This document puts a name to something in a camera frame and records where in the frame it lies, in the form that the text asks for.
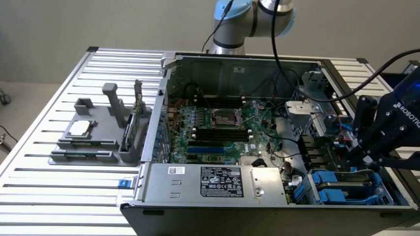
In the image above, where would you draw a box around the blue expansion slot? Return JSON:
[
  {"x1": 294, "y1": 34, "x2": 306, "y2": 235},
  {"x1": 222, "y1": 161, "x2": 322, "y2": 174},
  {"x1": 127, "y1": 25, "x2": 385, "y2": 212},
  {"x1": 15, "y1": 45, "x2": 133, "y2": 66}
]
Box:
[{"x1": 186, "y1": 146, "x2": 223, "y2": 153}]

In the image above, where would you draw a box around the silver metal drive cage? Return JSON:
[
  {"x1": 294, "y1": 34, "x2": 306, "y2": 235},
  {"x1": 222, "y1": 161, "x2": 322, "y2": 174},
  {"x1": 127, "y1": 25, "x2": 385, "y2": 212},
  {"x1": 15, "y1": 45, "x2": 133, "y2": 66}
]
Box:
[{"x1": 283, "y1": 99, "x2": 357, "y2": 139}]

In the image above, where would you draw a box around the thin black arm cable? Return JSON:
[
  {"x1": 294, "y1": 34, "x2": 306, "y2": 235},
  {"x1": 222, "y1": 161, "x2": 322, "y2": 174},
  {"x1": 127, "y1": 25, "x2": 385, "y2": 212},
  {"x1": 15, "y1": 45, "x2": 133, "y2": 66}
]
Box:
[{"x1": 201, "y1": 0, "x2": 235, "y2": 54}]

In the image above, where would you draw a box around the blue disk bay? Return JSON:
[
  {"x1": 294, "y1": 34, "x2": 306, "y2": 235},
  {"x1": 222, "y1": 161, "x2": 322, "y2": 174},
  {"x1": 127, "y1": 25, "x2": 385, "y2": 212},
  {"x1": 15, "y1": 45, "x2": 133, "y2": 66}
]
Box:
[{"x1": 306, "y1": 169, "x2": 394, "y2": 206}]

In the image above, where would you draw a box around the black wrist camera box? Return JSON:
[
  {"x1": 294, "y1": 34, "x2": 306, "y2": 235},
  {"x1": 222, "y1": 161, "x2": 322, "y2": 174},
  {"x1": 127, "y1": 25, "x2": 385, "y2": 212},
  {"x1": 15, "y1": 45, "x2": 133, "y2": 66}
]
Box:
[{"x1": 391, "y1": 71, "x2": 420, "y2": 99}]

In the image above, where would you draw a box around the green motherboard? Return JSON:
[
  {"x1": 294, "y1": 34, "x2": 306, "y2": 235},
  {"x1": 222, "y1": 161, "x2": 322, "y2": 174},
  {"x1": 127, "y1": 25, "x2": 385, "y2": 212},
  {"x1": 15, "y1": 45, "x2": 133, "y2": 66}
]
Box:
[{"x1": 163, "y1": 98, "x2": 286, "y2": 171}]

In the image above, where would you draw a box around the silver power supply unit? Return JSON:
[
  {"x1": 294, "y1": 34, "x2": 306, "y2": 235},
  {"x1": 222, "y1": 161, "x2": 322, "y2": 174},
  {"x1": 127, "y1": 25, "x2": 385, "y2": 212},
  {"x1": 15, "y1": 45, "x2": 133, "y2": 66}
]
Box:
[{"x1": 139, "y1": 163, "x2": 290, "y2": 206}]

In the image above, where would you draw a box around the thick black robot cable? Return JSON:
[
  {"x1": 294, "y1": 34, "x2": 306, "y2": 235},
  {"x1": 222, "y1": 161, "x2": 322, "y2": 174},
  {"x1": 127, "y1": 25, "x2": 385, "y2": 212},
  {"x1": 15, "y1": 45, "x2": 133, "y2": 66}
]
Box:
[{"x1": 270, "y1": 0, "x2": 420, "y2": 102}]

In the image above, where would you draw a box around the black open PC case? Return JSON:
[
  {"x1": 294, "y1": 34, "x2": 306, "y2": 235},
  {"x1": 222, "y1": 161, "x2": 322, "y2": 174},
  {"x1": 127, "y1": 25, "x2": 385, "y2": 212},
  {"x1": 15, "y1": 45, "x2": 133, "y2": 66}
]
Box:
[{"x1": 119, "y1": 52, "x2": 420, "y2": 236}]

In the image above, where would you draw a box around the CPU with white lid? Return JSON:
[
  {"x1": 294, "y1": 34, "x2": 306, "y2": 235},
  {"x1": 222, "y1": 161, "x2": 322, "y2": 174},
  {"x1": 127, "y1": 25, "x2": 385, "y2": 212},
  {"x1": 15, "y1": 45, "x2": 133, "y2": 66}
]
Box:
[{"x1": 69, "y1": 120, "x2": 91, "y2": 136}]

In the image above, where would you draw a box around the blue disk wire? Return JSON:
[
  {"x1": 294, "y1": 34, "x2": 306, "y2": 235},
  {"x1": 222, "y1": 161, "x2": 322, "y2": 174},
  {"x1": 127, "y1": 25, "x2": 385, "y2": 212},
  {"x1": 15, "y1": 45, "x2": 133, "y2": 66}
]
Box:
[{"x1": 335, "y1": 121, "x2": 357, "y2": 149}]

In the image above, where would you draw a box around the open CPU socket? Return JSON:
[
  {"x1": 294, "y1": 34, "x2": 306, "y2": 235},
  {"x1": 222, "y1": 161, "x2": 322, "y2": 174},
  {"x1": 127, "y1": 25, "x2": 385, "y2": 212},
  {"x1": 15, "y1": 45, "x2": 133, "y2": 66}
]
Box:
[{"x1": 210, "y1": 107, "x2": 246, "y2": 129}]

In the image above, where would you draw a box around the green graphics card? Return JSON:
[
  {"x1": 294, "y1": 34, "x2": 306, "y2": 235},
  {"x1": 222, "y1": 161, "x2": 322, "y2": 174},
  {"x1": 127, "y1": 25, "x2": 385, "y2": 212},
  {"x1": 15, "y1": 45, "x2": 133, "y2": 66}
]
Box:
[{"x1": 119, "y1": 79, "x2": 147, "y2": 152}]

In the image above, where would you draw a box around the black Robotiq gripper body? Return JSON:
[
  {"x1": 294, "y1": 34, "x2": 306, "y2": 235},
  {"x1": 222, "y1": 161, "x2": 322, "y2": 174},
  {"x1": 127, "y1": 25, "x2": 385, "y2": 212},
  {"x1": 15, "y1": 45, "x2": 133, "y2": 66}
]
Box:
[{"x1": 375, "y1": 91, "x2": 420, "y2": 151}]

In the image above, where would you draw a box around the grey parts rack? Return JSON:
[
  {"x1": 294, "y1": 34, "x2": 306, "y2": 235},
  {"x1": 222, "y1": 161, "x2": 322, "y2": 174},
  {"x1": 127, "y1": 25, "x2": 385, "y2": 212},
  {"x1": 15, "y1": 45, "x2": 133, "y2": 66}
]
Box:
[{"x1": 47, "y1": 83, "x2": 153, "y2": 168}]

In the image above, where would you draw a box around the black RAM slot bank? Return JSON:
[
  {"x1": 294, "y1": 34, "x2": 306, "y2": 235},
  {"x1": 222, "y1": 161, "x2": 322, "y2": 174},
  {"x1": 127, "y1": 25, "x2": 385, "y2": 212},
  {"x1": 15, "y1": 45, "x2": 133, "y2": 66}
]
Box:
[
  {"x1": 191, "y1": 127, "x2": 251, "y2": 143},
  {"x1": 195, "y1": 94, "x2": 246, "y2": 108}
]

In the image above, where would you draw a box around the dark stand with cable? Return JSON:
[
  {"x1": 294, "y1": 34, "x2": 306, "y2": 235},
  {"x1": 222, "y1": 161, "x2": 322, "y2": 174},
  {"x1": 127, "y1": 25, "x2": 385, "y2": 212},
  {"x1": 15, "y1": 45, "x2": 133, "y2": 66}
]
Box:
[{"x1": 0, "y1": 125, "x2": 18, "y2": 154}]

